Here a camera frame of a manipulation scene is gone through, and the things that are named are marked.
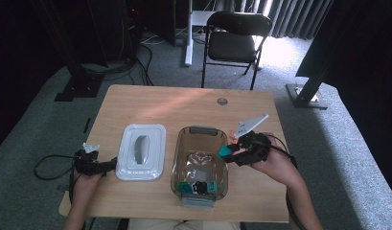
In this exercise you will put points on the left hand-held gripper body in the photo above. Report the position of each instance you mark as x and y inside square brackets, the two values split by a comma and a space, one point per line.
[86, 161]

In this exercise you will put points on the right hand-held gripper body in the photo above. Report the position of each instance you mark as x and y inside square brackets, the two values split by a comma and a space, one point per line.
[257, 148]

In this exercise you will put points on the teal toy block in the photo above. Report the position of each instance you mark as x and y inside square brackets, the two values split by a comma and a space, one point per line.
[223, 152]
[212, 187]
[185, 187]

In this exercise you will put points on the pink toy block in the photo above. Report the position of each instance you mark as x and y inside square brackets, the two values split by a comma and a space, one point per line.
[232, 134]

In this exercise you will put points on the transparent grey storage container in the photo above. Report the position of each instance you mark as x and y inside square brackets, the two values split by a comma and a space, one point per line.
[196, 143]

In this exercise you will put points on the white container lid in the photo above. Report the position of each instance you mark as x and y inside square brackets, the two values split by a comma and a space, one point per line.
[155, 150]

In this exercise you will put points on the black toy block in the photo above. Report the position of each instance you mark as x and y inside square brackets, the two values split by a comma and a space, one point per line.
[199, 188]

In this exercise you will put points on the person's left hand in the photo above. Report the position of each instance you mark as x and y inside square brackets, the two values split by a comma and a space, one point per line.
[85, 184]

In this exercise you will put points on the person's right hand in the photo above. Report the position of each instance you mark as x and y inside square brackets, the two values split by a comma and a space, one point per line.
[278, 166]

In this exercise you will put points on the black tape strip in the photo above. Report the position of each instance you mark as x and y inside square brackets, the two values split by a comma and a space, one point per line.
[87, 125]

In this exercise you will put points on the tan paper piece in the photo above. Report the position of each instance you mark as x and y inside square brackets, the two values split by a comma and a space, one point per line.
[65, 207]

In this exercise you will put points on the black metal stand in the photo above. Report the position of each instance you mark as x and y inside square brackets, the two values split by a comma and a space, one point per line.
[78, 89]
[307, 96]

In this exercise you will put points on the black folding chair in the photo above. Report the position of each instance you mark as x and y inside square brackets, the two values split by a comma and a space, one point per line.
[230, 46]

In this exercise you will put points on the black curtain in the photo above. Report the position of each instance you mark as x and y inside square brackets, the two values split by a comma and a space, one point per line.
[359, 48]
[18, 64]

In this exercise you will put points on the dark equipment cabinet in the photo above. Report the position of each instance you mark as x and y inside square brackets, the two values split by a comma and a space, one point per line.
[117, 28]

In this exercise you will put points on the grey pleated curtain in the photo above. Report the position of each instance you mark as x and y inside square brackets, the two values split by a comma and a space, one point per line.
[295, 19]

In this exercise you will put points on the white desk frame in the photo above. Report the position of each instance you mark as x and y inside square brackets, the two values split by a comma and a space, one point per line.
[189, 54]

